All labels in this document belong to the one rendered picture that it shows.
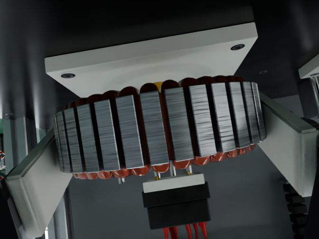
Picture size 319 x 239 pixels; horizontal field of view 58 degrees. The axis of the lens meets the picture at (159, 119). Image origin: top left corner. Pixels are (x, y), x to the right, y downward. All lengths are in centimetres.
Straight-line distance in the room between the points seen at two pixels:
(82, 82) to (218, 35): 11
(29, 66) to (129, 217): 35
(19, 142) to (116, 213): 22
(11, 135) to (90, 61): 22
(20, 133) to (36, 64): 18
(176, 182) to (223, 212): 25
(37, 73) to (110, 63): 7
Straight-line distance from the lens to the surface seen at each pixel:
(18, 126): 40
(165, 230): 40
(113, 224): 54
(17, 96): 31
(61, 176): 17
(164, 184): 29
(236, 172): 52
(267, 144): 16
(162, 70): 24
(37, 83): 28
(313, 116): 45
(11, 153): 40
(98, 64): 21
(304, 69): 37
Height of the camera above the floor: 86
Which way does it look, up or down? 9 degrees down
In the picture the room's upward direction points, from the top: 171 degrees clockwise
